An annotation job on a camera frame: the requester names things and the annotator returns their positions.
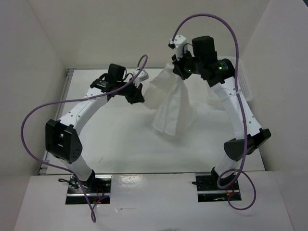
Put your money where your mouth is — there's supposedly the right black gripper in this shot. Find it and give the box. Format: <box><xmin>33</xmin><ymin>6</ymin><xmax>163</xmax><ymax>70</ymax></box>
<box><xmin>172</xmin><ymin>47</ymin><xmax>204</xmax><ymax>79</ymax></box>

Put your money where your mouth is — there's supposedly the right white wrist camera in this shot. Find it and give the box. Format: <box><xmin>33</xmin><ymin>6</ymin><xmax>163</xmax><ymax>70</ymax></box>
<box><xmin>168</xmin><ymin>35</ymin><xmax>187</xmax><ymax>60</ymax></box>

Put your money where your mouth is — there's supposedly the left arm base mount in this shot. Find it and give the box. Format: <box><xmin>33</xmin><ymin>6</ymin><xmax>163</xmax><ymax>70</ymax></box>
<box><xmin>58</xmin><ymin>175</ymin><xmax>112</xmax><ymax>205</ymax></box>

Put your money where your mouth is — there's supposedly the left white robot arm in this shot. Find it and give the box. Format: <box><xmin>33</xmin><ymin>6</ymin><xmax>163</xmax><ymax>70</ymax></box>
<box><xmin>45</xmin><ymin>64</ymin><xmax>149</xmax><ymax>193</ymax></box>

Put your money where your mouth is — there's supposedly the purple cable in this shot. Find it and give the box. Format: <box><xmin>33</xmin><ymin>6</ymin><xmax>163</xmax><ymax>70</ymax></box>
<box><xmin>170</xmin><ymin>13</ymin><xmax>257</xmax><ymax>212</ymax></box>
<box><xmin>20</xmin><ymin>54</ymin><xmax>148</xmax><ymax>223</ymax></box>

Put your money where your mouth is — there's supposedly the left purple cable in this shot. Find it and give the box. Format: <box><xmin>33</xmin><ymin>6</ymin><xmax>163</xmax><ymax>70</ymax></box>
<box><xmin>20</xmin><ymin>54</ymin><xmax>148</xmax><ymax>223</ymax></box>

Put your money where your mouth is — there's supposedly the white pleated skirt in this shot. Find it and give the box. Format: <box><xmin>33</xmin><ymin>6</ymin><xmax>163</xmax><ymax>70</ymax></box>
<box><xmin>144</xmin><ymin>63</ymin><xmax>197</xmax><ymax>136</ymax></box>

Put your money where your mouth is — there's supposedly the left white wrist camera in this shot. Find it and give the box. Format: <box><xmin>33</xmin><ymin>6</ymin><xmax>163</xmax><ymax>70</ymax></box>
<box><xmin>133</xmin><ymin>69</ymin><xmax>149</xmax><ymax>86</ymax></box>

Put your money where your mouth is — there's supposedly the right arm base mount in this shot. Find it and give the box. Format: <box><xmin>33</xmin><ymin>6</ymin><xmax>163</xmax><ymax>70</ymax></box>
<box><xmin>192</xmin><ymin>172</ymin><xmax>242</xmax><ymax>202</ymax></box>

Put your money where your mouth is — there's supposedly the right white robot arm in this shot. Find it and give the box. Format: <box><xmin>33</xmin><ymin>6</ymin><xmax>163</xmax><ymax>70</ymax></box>
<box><xmin>169</xmin><ymin>35</ymin><xmax>271</xmax><ymax>189</ymax></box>

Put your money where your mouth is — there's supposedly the white perforated plastic basket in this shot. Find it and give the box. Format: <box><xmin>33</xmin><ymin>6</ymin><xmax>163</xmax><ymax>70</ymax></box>
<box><xmin>206</xmin><ymin>58</ymin><xmax>253</xmax><ymax>106</ymax></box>

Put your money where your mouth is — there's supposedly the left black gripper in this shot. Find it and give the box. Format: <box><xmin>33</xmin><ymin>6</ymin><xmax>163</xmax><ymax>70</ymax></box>
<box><xmin>115</xmin><ymin>77</ymin><xmax>144</xmax><ymax>104</ymax></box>

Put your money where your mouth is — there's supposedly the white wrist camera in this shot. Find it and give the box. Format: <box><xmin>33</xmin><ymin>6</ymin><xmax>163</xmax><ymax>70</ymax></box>
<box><xmin>133</xmin><ymin>69</ymin><xmax>149</xmax><ymax>86</ymax></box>
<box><xmin>168</xmin><ymin>35</ymin><xmax>187</xmax><ymax>60</ymax></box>

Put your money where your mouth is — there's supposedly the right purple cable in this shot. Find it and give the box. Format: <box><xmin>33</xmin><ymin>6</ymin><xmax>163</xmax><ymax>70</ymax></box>
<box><xmin>170</xmin><ymin>13</ymin><xmax>257</xmax><ymax>212</ymax></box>

